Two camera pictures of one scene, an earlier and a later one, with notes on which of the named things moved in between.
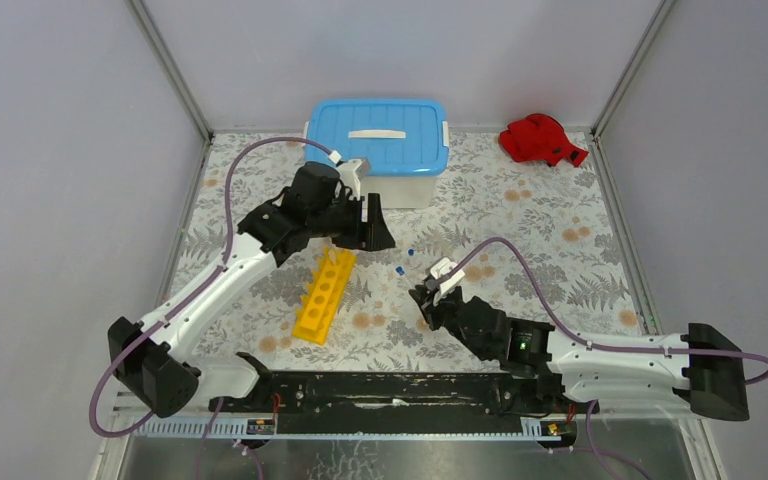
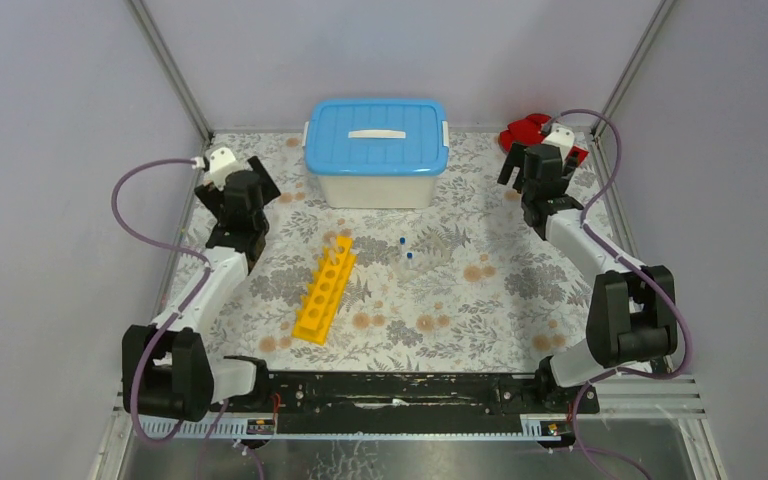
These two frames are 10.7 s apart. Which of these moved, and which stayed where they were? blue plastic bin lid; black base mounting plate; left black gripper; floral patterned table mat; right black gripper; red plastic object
Moved: left black gripper; right black gripper
Stayed: red plastic object; blue plastic bin lid; black base mounting plate; floral patterned table mat
